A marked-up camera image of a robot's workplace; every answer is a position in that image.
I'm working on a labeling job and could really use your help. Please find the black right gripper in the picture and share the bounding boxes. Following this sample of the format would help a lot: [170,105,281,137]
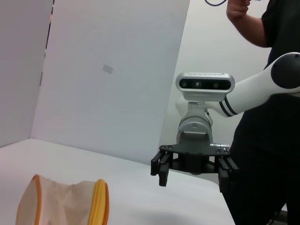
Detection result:
[150,132,240,193]

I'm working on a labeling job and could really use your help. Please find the beige food bag orange trim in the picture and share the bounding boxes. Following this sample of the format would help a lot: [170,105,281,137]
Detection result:
[15,173,110,225]

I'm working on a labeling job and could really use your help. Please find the person's bare forearm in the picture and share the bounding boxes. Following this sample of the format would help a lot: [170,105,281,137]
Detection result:
[227,10,272,49]

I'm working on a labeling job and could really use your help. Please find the person's bare hand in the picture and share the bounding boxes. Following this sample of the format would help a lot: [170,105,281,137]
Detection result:
[226,0,249,21]

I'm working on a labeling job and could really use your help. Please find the person torso in black clothes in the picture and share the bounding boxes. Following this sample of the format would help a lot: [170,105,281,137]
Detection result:
[221,0,300,225]

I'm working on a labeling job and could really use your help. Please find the pale backdrop panel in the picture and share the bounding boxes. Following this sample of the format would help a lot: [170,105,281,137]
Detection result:
[0,0,54,149]
[31,0,190,165]

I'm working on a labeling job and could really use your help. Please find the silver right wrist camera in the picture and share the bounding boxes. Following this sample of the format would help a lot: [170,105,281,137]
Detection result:
[175,72,235,103]

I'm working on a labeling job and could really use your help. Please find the dark blue cable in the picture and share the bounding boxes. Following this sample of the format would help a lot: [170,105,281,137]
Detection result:
[204,0,227,7]

